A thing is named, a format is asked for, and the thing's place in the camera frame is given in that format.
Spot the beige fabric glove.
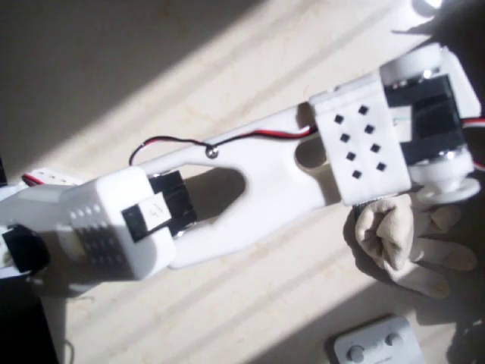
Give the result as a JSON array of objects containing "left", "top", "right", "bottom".
[{"left": 354, "top": 196, "right": 477, "bottom": 300}]

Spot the white perforated plate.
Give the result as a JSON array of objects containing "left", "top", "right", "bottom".
[{"left": 22, "top": 169, "right": 77, "bottom": 187}]

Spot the white device with knobs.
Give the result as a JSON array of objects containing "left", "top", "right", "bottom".
[{"left": 325, "top": 313, "right": 425, "bottom": 364}]

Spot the red black cable with screw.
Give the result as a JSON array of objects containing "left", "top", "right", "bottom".
[{"left": 130, "top": 127, "right": 319, "bottom": 167}]

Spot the red black gripper servo cable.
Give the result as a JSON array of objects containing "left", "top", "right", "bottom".
[{"left": 462, "top": 117, "right": 485, "bottom": 171}]

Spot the thin grey wire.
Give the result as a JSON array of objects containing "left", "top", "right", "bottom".
[{"left": 61, "top": 337, "right": 76, "bottom": 364}]

